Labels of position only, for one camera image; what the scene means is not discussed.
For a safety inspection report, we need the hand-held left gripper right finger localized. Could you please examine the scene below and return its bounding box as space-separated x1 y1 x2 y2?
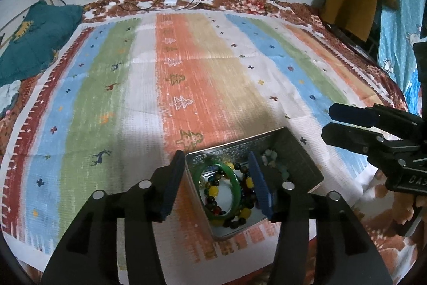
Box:
248 151 392 285

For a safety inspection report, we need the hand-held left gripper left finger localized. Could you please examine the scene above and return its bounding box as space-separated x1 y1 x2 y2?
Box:
40 150 185 285

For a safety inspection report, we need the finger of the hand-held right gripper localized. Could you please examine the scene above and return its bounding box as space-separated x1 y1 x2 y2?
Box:
329 103 422 139
321 123 388 155

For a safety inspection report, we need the green jade bangle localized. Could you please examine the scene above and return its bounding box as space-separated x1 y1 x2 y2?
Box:
199 162 241 219

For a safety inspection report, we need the pastel mixed bead bracelet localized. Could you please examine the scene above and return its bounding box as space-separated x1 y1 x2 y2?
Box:
261 148 279 169

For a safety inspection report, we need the yellow and dark bead bracelet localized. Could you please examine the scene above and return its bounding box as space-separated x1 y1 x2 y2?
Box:
203 162 260 229

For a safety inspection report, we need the silver metal tin box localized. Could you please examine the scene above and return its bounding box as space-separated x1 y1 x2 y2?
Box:
184 126 325 242

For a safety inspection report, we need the person's right hand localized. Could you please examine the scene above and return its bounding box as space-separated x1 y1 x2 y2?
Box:
391 193 417 226

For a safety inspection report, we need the striped printed mat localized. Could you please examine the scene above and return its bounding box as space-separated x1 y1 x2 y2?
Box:
0 12 404 285

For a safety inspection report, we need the blue printed curtain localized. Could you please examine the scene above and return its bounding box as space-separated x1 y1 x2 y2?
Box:
377 0 427 115

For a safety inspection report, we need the white and light blue cloth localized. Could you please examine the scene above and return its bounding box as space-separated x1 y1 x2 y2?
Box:
0 81 21 119

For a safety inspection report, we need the teal quilted blanket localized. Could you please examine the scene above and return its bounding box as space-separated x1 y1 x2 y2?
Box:
0 1 83 87

